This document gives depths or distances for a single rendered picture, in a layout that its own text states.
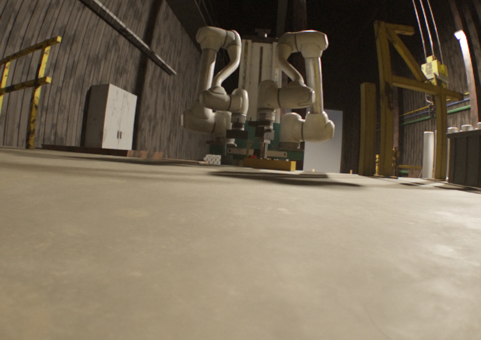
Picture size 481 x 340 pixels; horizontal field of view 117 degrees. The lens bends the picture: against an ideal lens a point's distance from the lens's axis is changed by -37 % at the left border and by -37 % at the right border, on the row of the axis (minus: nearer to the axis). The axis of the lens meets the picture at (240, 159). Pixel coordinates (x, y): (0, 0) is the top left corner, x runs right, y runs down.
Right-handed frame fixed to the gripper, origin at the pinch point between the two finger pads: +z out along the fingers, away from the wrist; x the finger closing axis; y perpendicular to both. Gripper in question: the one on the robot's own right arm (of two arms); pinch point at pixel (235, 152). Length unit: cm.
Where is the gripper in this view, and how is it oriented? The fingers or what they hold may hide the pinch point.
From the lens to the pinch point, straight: 138.8
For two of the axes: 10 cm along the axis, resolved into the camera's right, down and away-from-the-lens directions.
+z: -0.7, 10.0, 0.1
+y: 0.0, -0.1, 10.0
